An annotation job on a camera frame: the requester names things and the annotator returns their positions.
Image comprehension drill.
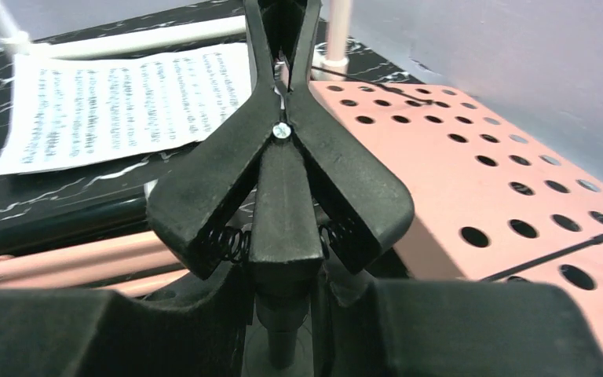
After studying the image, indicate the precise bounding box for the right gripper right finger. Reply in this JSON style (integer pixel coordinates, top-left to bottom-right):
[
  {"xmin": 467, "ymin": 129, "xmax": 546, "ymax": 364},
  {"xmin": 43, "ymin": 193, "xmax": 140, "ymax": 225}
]
[{"xmin": 312, "ymin": 261, "xmax": 603, "ymax": 376}]

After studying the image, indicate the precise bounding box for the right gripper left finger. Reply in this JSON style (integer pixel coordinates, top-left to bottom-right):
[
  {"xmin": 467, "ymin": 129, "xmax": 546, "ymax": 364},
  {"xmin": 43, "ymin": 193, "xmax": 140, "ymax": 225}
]
[{"xmin": 0, "ymin": 263, "xmax": 248, "ymax": 376}]

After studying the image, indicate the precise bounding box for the pink music stand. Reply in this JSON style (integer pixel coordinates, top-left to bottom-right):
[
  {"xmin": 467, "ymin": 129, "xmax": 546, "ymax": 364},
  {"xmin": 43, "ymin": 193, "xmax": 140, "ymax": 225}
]
[{"xmin": 0, "ymin": 81, "xmax": 603, "ymax": 376}]

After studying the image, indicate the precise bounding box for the sheet music page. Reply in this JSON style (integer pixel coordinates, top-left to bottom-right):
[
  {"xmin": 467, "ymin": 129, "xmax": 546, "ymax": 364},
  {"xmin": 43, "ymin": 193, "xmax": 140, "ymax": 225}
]
[{"xmin": 0, "ymin": 42, "xmax": 251, "ymax": 176}]

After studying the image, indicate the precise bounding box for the white PVC pipe frame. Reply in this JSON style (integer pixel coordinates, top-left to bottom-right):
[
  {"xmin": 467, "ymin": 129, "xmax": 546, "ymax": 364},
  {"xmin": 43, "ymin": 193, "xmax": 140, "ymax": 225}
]
[{"xmin": 0, "ymin": 0, "xmax": 355, "ymax": 82}]

